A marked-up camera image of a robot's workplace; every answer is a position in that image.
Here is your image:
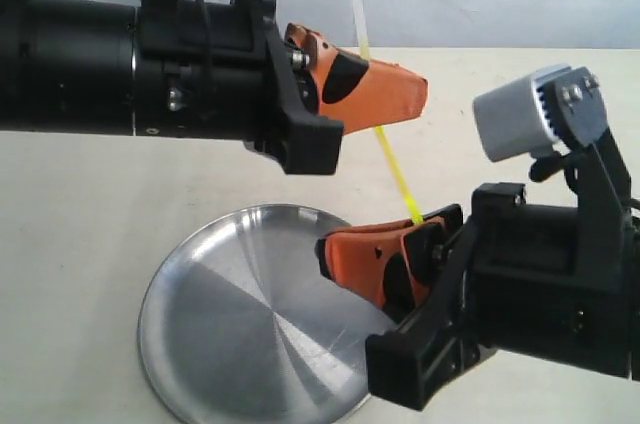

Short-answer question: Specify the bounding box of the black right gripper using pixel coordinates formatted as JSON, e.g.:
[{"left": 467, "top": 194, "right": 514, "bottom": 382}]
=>
[{"left": 315, "top": 182, "right": 631, "bottom": 410}]

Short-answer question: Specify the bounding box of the round steel plate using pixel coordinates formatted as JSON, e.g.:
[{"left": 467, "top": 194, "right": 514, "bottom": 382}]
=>
[{"left": 137, "top": 203, "right": 391, "bottom": 423}]

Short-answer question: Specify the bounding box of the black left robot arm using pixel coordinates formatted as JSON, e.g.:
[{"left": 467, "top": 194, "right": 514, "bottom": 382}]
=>
[{"left": 1, "top": 0, "right": 428, "bottom": 175}]

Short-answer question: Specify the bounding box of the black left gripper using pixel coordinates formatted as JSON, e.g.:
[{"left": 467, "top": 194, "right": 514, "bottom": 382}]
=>
[{"left": 134, "top": 0, "right": 428, "bottom": 175}]

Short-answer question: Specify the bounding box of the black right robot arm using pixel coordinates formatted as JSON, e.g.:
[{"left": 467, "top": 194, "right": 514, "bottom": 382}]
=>
[{"left": 315, "top": 183, "right": 639, "bottom": 410}]

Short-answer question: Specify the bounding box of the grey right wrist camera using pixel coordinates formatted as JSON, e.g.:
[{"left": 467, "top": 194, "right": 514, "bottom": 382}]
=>
[{"left": 472, "top": 64, "right": 609, "bottom": 162}]

